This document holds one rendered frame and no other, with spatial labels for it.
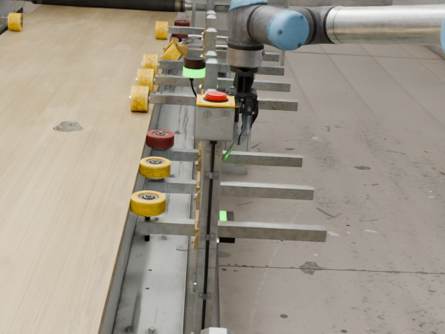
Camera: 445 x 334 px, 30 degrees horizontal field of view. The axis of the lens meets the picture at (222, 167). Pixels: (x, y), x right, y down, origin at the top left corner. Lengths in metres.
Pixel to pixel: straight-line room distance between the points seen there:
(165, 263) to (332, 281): 1.50
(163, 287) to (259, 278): 1.50
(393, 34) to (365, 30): 0.08
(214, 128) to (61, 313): 0.42
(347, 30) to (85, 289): 0.87
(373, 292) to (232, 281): 0.60
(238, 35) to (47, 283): 0.83
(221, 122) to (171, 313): 0.65
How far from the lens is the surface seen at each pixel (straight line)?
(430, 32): 1.80
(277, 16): 1.94
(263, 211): 4.31
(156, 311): 2.02
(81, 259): 1.62
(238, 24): 2.03
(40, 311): 1.44
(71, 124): 2.42
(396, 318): 3.43
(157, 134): 2.38
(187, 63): 2.27
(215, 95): 1.51
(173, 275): 2.19
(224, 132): 1.51
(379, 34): 1.89
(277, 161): 2.40
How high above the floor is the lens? 1.60
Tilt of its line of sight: 19 degrees down
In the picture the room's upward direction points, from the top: 4 degrees clockwise
